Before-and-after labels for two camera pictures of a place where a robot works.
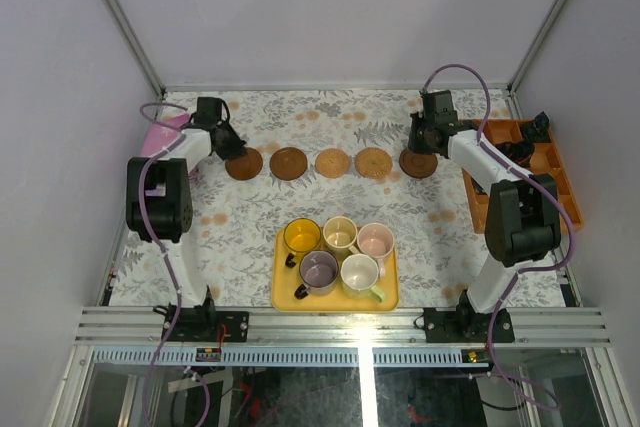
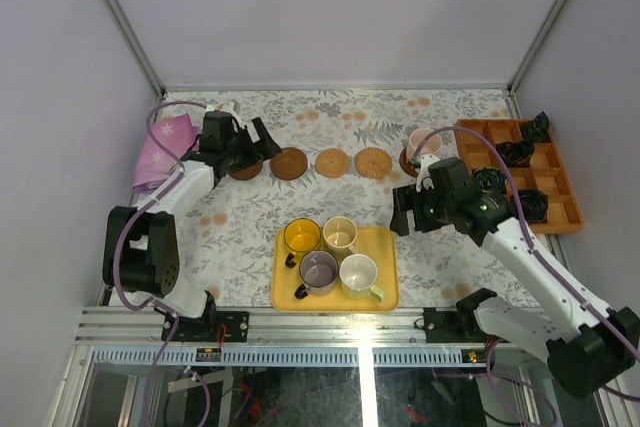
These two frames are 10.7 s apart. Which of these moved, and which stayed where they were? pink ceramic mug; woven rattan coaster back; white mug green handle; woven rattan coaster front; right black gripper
Moved: right black gripper; pink ceramic mug
Stayed: woven rattan coaster back; white mug green handle; woven rattan coaster front
